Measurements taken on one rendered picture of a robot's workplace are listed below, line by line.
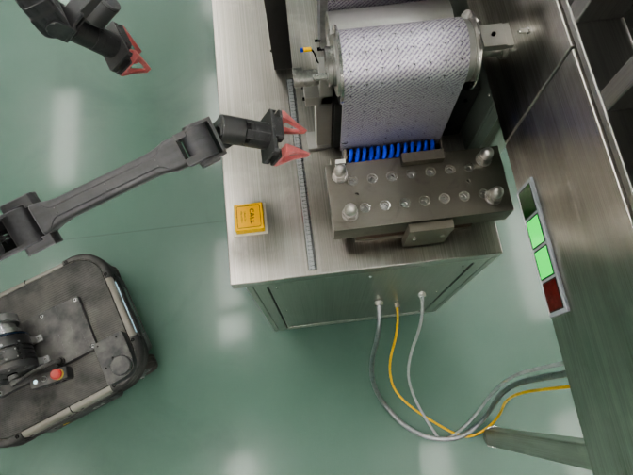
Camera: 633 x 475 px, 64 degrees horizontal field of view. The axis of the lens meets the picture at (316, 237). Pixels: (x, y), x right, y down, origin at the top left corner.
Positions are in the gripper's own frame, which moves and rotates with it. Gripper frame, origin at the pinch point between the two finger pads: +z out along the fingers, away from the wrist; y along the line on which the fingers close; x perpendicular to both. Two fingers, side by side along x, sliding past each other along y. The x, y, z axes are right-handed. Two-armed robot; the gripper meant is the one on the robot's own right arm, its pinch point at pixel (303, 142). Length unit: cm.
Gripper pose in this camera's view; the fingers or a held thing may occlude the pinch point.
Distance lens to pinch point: 114.3
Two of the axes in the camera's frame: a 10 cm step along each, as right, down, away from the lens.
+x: 4.8, -3.4, -8.1
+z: 8.7, 0.6, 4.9
